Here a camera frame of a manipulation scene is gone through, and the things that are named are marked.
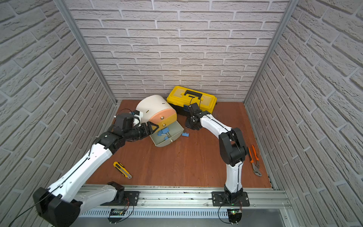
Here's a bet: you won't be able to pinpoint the orange top drawer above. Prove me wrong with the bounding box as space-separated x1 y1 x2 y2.
149 108 177 124

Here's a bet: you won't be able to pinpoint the round white drawer cabinet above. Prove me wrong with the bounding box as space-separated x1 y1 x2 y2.
136 95 172 123

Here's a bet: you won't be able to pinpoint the yellow drawer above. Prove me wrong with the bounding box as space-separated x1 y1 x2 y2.
156 120 176 132

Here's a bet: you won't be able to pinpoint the grey bottom drawer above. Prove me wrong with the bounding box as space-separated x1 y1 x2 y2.
150 121 184 147

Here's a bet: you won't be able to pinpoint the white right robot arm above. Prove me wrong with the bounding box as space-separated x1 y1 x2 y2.
185 111 247 204

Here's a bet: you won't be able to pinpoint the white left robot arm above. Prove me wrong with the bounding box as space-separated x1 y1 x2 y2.
33 113 159 227

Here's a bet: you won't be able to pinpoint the yellow black toolbox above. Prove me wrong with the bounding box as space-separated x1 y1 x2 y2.
167 86 217 116

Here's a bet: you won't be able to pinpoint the yellow utility knife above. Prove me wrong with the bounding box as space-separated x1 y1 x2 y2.
113 162 132 179

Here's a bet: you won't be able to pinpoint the left circuit board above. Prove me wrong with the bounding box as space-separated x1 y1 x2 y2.
108 209 128 224

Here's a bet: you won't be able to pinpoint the circuit board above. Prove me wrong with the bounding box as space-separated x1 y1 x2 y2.
227 209 242 225
108 209 128 224

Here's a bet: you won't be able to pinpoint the right circuit board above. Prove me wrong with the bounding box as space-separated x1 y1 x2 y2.
227 209 242 225

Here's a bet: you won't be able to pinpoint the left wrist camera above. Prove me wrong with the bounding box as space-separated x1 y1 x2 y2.
112 111 141 134

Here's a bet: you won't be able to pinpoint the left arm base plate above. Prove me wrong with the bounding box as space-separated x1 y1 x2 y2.
101 191 140 206

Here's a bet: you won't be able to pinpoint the aluminium rail frame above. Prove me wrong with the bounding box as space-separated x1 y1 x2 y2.
80 185 292 221

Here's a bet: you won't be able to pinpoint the orange handled pliers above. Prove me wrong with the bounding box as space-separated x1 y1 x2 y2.
248 145 262 177

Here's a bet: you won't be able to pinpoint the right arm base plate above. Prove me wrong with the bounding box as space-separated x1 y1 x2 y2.
211 191 250 208

